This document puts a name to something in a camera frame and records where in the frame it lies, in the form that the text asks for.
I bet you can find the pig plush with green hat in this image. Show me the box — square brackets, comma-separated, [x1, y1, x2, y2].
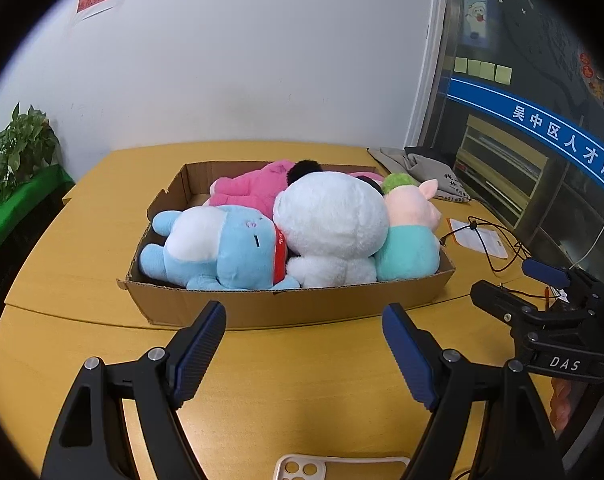
[374, 172, 443, 282]

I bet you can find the yellow shelf behind glass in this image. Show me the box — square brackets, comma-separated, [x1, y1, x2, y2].
[454, 114, 551, 232]

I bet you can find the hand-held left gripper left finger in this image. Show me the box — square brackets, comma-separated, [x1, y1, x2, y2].
[40, 301, 227, 480]

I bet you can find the black cable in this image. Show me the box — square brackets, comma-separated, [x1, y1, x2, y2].
[439, 215, 549, 302]

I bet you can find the grey cloth bag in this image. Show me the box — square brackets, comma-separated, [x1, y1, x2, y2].
[367, 146, 474, 204]

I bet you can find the white paper card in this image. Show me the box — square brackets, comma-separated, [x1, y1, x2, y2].
[447, 217, 514, 259]

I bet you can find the brown cardboard box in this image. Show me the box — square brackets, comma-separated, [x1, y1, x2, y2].
[116, 161, 457, 332]

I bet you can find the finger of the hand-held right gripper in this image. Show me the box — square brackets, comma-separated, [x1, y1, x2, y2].
[470, 281, 563, 333]
[521, 258, 590, 306]

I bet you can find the cartoon window poster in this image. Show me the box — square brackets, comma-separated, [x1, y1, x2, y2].
[461, 0, 499, 49]

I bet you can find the round festive window sticker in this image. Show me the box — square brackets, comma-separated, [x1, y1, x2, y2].
[577, 50, 604, 111]

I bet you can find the white cable behind glass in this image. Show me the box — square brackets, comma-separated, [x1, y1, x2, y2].
[571, 199, 604, 267]

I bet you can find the green potted plant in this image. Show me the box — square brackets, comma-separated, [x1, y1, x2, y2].
[0, 102, 61, 206]

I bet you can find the beige phone case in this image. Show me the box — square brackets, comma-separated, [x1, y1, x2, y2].
[274, 454, 411, 480]

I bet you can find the pink plush bear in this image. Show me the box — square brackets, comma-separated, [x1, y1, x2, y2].
[204, 159, 389, 211]

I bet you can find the blue window banner strip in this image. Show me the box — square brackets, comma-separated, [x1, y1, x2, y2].
[447, 77, 604, 194]

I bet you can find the person's right hand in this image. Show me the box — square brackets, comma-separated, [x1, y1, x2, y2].
[551, 376, 578, 432]

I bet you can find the white panda plush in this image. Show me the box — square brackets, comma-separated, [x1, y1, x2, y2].
[273, 159, 391, 289]

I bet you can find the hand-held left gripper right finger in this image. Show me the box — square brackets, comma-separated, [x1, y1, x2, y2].
[382, 303, 565, 480]

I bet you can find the light blue plush animal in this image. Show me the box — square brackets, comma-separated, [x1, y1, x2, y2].
[139, 204, 301, 292]

